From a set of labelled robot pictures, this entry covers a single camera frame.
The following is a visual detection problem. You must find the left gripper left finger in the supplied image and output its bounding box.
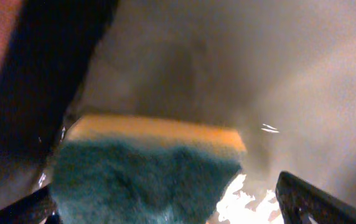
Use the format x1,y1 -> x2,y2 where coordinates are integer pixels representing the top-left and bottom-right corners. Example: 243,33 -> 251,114
0,186 -> 60,224

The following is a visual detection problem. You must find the black rectangular sponge tray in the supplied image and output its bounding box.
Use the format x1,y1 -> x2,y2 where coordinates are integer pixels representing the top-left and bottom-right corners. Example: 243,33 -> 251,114
0,0 -> 356,224

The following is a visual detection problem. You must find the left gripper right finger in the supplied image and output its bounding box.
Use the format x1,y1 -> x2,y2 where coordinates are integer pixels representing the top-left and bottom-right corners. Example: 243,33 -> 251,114
275,171 -> 356,224

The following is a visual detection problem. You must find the green and yellow sponge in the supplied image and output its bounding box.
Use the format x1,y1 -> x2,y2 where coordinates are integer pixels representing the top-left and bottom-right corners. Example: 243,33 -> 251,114
50,114 -> 246,224

